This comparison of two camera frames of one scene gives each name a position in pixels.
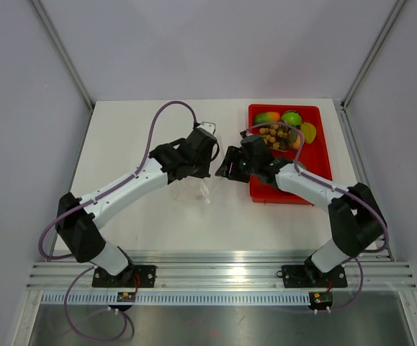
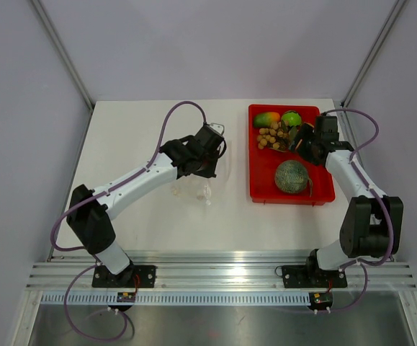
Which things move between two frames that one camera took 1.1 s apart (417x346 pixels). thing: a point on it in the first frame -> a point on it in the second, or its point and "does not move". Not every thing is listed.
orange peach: x=297 y=144 does not move
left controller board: x=126 y=296 does not move
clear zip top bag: x=190 y=189 does not move
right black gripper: x=233 y=155 -> x=305 y=132
